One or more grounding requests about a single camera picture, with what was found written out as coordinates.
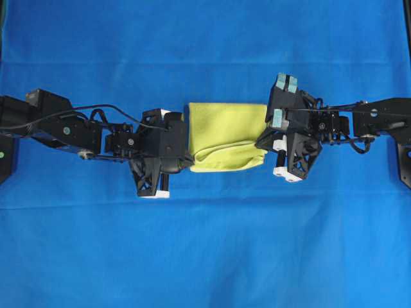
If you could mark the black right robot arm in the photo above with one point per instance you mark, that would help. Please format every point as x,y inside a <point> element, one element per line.
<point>368,121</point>

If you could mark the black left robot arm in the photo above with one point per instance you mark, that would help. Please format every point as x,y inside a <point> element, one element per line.
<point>51,120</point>

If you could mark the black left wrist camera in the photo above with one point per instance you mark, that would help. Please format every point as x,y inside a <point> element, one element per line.
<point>173,142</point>

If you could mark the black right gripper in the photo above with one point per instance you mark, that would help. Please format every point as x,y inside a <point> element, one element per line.
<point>298,151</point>

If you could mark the blue table cloth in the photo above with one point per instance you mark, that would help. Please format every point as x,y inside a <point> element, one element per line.
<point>75,234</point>

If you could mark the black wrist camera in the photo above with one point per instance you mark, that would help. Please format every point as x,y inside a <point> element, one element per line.
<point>173,142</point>
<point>285,101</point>

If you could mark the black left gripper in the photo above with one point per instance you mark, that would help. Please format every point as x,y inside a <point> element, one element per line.
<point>140,148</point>

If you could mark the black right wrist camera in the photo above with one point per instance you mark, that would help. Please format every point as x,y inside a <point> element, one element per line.
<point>285,101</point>

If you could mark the yellow-green square towel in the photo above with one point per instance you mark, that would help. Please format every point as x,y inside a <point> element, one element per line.
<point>222,136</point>

